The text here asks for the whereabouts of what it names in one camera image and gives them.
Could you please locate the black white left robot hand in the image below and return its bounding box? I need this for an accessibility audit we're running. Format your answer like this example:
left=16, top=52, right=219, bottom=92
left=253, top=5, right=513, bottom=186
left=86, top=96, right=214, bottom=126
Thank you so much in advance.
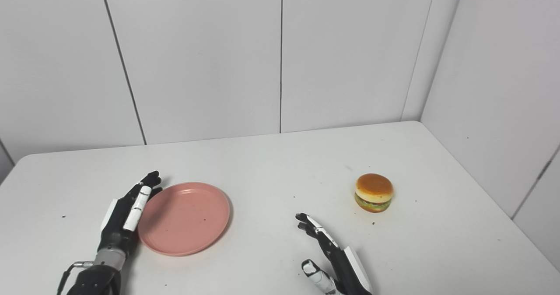
left=97, top=171, right=163, bottom=256

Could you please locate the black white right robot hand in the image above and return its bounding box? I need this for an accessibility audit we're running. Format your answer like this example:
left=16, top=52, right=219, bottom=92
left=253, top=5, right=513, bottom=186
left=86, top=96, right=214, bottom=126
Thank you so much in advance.
left=295, top=213, right=373, bottom=295

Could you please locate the pink round plate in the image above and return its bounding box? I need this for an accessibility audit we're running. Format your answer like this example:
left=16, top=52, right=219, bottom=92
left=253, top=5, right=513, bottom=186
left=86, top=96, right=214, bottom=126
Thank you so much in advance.
left=138, top=182, right=231, bottom=256

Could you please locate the toy hamburger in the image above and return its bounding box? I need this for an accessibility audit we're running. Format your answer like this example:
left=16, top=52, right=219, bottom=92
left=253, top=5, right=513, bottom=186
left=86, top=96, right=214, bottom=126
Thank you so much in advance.
left=354, top=173, right=394, bottom=213

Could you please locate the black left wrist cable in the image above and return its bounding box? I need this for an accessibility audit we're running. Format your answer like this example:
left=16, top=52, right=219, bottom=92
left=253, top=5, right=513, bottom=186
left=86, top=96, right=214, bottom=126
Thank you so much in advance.
left=56, top=261, right=95, bottom=295

